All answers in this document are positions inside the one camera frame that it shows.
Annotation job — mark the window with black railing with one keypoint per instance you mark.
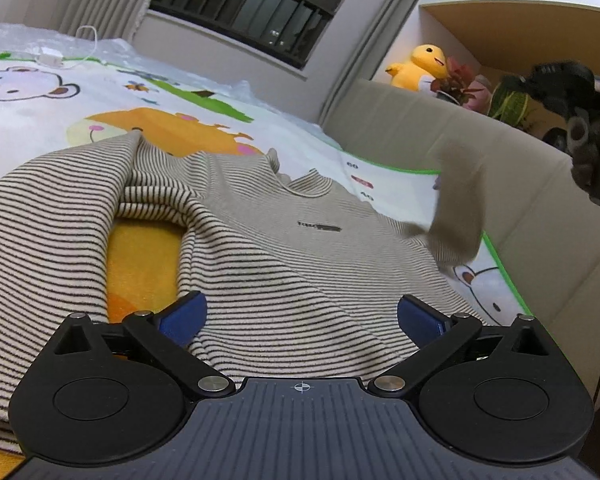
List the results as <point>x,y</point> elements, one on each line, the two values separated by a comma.
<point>260,5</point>

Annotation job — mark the black round object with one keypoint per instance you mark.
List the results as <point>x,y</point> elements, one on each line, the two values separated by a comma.
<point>555,140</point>

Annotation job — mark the yellow duck plush toy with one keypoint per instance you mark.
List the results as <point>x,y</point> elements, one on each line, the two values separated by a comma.
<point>422,67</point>

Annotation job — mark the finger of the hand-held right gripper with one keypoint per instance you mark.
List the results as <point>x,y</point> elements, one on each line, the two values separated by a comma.
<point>562,82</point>

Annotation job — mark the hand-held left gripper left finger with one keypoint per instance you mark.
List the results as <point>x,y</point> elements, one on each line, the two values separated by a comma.
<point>187,317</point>

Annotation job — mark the green leafy plant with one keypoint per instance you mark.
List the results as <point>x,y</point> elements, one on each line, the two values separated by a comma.
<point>512,105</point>

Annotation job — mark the pink flower plant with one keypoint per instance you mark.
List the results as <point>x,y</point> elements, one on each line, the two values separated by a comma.
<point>462,87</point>

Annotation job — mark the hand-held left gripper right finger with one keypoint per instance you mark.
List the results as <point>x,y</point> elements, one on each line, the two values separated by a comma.
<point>417,317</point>

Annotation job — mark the wooden shelf unit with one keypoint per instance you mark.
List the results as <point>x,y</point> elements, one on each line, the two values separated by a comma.
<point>520,30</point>

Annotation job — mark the cartoon printed play mat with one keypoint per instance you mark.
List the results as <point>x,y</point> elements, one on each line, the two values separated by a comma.
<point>145,95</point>

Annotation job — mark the beige striped sweater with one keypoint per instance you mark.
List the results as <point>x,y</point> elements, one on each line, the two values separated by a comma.
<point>280,270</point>

